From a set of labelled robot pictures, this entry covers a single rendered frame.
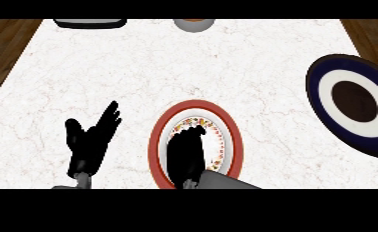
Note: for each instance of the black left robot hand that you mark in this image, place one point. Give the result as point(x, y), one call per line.
point(90, 141)

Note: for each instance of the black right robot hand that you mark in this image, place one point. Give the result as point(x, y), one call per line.
point(186, 156)

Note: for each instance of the navy and white plate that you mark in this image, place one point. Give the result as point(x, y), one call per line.
point(344, 106)

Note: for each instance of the grey round cup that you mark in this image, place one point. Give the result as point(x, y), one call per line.
point(193, 25)

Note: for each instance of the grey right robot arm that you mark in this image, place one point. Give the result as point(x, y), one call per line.
point(221, 181)

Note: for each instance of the red rimmed floral plate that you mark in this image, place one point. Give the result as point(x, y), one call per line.
point(230, 132)

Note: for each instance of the black rectangular tray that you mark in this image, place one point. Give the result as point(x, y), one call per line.
point(90, 23)

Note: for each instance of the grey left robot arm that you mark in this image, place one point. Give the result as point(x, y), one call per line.
point(78, 181)

